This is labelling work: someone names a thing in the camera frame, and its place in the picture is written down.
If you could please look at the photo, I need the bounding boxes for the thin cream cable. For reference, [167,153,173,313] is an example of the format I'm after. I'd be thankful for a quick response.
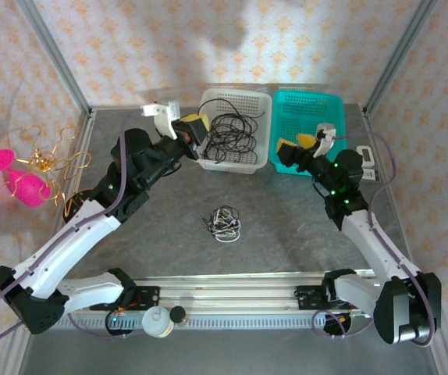
[208,209,243,243]

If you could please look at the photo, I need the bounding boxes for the white cable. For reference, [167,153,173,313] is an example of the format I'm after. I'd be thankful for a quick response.
[208,209,244,244]

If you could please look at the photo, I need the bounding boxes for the black and white card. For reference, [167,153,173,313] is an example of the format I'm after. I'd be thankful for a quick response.
[358,166,381,183]

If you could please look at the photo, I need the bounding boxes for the white digital timer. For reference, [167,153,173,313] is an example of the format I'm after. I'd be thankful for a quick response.
[355,145,374,169]

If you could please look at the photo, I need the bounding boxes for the teal plastic basket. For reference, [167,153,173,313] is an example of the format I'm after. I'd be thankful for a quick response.
[267,91,346,177]

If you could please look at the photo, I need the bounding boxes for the white plastic basket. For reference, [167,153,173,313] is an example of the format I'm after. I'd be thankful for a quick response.
[197,87,273,175]

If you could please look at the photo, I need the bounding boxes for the black round gold-rimmed base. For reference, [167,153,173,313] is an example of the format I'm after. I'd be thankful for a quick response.
[62,190,92,224]

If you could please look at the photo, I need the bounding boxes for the pink goblet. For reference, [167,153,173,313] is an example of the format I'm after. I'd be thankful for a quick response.
[0,149,52,208]

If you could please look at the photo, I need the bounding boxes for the black round knob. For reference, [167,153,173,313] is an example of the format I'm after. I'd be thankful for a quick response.
[169,306,188,325]

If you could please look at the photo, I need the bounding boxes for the white round container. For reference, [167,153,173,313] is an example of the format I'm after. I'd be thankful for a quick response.
[141,305,174,339]

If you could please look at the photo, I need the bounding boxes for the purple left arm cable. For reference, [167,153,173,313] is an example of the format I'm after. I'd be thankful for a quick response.
[0,110,147,351]

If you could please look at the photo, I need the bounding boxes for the black cable pile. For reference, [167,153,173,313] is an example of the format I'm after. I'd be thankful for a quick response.
[198,98,267,164]

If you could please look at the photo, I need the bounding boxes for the gold wire ornament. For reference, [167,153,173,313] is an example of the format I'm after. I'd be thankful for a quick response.
[0,124,93,208]

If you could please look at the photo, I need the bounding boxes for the aluminium frame post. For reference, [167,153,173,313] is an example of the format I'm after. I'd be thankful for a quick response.
[15,0,94,118]
[362,0,439,116]

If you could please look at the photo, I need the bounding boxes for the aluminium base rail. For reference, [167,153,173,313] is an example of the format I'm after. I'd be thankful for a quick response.
[130,268,379,313]

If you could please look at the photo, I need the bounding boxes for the grey slotted cable duct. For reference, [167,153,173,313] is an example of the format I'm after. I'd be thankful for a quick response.
[58,314,373,330]

